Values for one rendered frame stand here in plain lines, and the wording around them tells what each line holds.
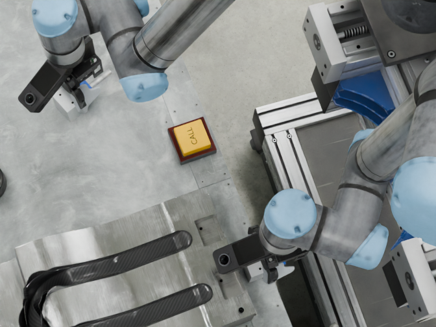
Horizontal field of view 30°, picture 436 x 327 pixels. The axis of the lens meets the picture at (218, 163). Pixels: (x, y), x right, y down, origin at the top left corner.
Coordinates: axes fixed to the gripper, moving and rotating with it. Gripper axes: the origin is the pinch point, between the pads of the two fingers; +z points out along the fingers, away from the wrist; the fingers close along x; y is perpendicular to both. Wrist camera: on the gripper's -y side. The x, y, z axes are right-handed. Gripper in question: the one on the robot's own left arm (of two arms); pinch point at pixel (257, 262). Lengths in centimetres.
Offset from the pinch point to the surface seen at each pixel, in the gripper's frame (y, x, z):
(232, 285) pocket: -6.4, -2.7, -1.7
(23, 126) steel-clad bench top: -34, 44, 5
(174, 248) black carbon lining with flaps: -14.5, 7.5, -3.6
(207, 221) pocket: -6.4, 10.6, -1.7
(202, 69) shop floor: 21, 79, 85
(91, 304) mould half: -32.2, 2.2, -7.0
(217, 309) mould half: -11.0, -6.2, -4.4
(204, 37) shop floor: 26, 90, 85
